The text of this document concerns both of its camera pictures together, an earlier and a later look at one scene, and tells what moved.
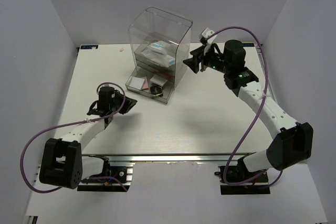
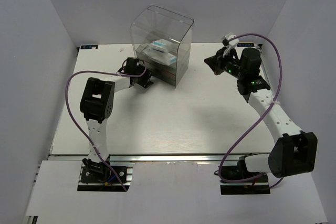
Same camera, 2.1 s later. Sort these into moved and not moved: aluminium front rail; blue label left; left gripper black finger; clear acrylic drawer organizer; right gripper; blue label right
Moved: right gripper; left gripper black finger; clear acrylic drawer organizer
Not moved: blue label right; aluminium front rail; blue label left
